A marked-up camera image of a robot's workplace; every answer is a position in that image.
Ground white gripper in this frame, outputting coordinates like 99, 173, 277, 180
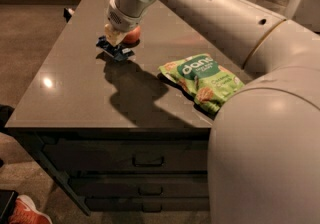
104, 0, 146, 47

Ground blue rxbar blueberry wrapper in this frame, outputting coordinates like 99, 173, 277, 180
96, 36, 134, 62

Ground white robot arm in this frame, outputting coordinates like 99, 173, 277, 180
107, 0, 320, 224

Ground red apple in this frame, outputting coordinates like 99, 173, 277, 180
123, 26, 141, 44

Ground small black white object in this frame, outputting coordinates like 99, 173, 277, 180
63, 8, 75, 21

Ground green chip bag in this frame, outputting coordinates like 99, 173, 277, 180
159, 53, 244, 115

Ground dark drawer cabinet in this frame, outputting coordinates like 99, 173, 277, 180
16, 128, 209, 214

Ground black box on floor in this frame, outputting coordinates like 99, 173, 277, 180
0, 190, 18, 224

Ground orange sneaker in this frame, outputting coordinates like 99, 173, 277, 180
8, 195, 53, 224

